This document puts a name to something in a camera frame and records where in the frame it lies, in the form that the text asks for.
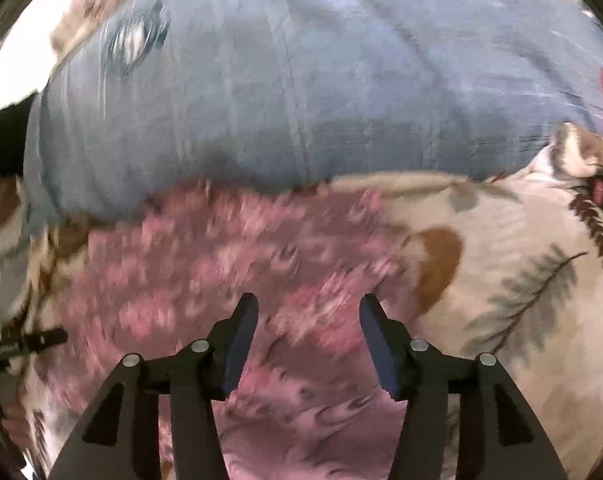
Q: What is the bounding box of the blue plaid pillow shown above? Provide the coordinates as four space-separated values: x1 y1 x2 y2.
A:
24 0 603 223

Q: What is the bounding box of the person's left hand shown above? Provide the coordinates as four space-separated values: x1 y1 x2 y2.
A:
1 402 32 451

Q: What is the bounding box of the pink floral small garment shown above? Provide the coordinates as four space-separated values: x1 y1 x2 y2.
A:
39 183 415 479

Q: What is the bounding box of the beige leaf pattern blanket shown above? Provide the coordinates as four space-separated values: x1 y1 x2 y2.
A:
0 124 603 479

